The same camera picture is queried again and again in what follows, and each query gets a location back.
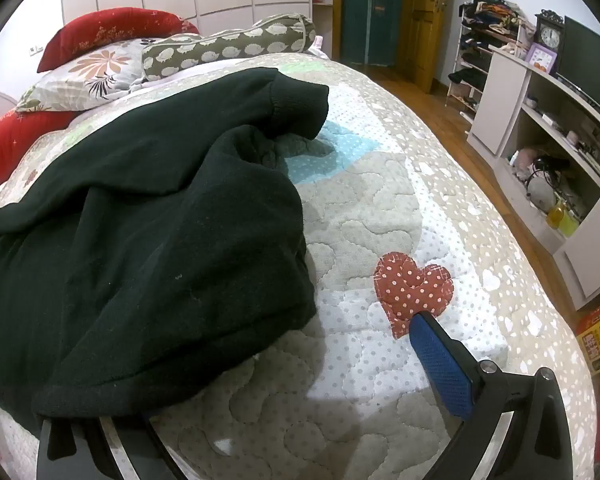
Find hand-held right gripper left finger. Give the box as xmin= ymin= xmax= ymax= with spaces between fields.
xmin=32 ymin=410 xmax=183 ymax=480

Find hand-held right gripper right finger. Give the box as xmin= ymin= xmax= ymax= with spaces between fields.
xmin=409 ymin=311 xmax=581 ymax=480

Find black pants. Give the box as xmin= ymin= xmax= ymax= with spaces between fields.
xmin=0 ymin=66 xmax=330 ymax=436

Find heart patterned quilt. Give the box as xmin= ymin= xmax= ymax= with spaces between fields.
xmin=0 ymin=52 xmax=598 ymax=480

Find yellow bottle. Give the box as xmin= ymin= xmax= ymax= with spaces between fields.
xmin=547 ymin=200 xmax=568 ymax=231

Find pink plush toy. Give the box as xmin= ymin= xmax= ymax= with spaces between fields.
xmin=511 ymin=147 xmax=537 ymax=177

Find black headphones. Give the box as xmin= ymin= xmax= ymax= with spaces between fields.
xmin=527 ymin=156 xmax=572 ymax=196

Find white shelf unit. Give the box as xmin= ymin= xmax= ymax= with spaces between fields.
xmin=466 ymin=51 xmax=600 ymax=311

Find shoe rack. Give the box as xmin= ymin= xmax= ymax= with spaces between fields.
xmin=447 ymin=0 xmax=538 ymax=123

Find red pillow with star print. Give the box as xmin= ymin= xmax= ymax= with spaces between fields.
xmin=0 ymin=109 xmax=78 ymax=210

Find purple framed clock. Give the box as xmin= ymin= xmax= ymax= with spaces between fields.
xmin=527 ymin=43 xmax=560 ymax=76

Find black television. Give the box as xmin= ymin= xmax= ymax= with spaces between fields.
xmin=555 ymin=15 xmax=600 ymax=126

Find wooden door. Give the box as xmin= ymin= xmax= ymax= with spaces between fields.
xmin=397 ymin=0 xmax=453 ymax=93

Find dark ornate mantel clock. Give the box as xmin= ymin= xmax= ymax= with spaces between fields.
xmin=534 ymin=9 xmax=566 ymax=56

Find green door curtain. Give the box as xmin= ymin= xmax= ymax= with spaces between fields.
xmin=340 ymin=0 xmax=406 ymax=67

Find floral grey pillow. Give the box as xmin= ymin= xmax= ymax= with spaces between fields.
xmin=15 ymin=39 xmax=171 ymax=112

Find olive bolster with white print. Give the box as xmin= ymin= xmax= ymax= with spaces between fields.
xmin=141 ymin=12 xmax=316 ymax=83

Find red pillow with gold print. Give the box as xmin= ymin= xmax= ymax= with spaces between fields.
xmin=36 ymin=7 xmax=201 ymax=73

